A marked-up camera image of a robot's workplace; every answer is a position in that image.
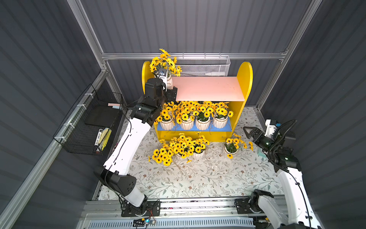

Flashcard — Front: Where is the sunflower pot top shelf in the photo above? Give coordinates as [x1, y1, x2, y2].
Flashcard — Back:
[150, 49, 182, 89]
[169, 133, 193, 163]

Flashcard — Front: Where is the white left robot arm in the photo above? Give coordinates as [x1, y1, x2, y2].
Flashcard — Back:
[94, 78, 178, 208]

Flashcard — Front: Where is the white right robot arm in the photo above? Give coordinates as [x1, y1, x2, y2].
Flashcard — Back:
[243, 119, 322, 229]

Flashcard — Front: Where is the sunflower pot lower left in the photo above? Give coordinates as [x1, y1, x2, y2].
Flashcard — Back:
[154, 102, 175, 131]

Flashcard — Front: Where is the sunflower pot lower right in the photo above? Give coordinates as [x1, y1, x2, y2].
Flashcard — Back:
[213, 102, 234, 129]

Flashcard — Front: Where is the yellow wooden shelf unit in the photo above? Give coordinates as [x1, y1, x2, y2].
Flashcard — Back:
[154, 62, 253, 142]

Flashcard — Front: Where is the pink sticky note pad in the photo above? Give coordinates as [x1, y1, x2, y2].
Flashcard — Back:
[108, 103, 121, 109]

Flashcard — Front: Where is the yellow book in basket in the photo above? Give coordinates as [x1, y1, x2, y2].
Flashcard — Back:
[93, 128, 112, 154]

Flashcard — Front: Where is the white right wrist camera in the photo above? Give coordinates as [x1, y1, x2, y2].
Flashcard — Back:
[265, 119, 281, 138]

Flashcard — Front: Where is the white wire basket behind shelf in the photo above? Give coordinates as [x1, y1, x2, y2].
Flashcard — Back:
[177, 56, 231, 76]

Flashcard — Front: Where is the black wire wall basket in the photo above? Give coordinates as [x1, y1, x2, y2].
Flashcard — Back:
[53, 86, 124, 156]

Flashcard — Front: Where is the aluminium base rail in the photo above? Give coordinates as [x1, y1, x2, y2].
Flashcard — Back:
[82, 196, 312, 227]

